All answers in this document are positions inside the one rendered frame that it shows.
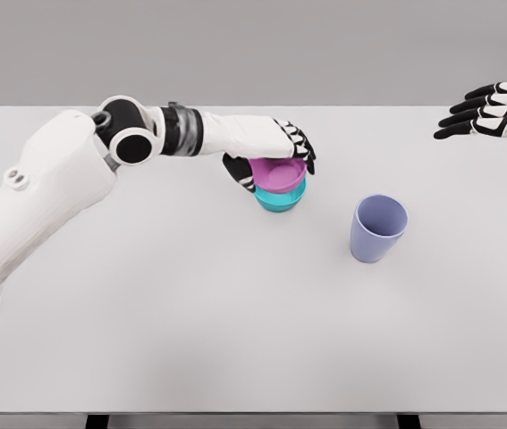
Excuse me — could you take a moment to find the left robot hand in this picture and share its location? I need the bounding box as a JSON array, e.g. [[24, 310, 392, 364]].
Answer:
[[222, 116, 317, 194]]

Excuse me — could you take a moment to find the pink bowl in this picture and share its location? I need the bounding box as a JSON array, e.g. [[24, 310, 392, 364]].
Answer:
[[248, 157, 308, 195]]

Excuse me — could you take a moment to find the teal bowl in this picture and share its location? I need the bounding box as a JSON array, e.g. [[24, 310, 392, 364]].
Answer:
[[252, 177, 308, 215]]

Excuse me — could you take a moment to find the lavender cup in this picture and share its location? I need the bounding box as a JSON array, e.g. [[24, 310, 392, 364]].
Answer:
[[350, 194, 410, 265]]

